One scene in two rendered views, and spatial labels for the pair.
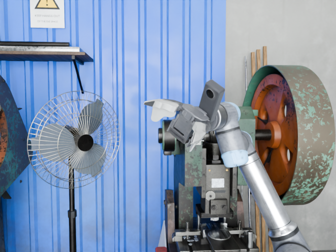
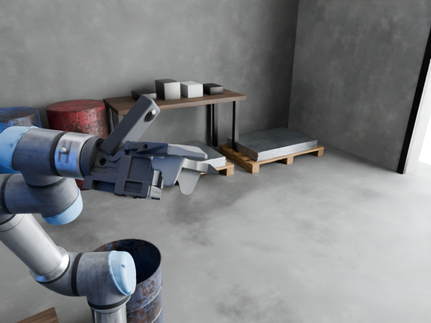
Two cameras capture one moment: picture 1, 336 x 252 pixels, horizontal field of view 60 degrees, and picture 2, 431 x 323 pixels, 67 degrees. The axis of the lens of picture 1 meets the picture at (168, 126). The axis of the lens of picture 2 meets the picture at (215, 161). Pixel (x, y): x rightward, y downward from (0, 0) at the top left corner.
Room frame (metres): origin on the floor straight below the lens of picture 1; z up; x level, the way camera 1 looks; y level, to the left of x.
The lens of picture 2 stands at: (0.83, 0.42, 1.67)
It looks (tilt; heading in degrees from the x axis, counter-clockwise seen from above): 23 degrees down; 244
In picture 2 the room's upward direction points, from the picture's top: straight up
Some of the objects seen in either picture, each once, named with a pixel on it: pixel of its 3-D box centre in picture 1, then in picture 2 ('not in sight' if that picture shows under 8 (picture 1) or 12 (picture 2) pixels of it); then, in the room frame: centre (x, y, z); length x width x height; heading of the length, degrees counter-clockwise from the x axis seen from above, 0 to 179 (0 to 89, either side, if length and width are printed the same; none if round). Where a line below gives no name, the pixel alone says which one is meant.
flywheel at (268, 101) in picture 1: (285, 134); not in sight; (1.75, -0.71, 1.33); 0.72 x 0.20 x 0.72; 4
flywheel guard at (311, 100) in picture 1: (263, 133); not in sight; (1.84, -0.61, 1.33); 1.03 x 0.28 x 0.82; 4
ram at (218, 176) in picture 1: (216, 185); not in sight; (1.67, -0.28, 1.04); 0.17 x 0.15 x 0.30; 4
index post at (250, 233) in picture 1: (249, 238); not in sight; (1.60, -0.46, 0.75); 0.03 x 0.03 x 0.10; 4
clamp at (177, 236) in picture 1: (186, 230); not in sight; (1.70, -0.11, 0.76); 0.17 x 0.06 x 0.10; 94
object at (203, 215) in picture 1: (213, 212); not in sight; (1.72, -0.28, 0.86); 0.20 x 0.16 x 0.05; 94
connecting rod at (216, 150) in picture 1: (214, 145); not in sight; (1.72, -0.28, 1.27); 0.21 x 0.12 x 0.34; 4
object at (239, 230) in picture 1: (241, 228); not in sight; (1.73, -0.45, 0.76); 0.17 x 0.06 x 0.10; 94
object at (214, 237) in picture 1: (221, 250); not in sight; (1.54, -0.29, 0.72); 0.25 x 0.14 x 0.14; 4
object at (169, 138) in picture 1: (172, 138); not in sight; (1.72, -0.03, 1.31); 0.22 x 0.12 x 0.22; 4
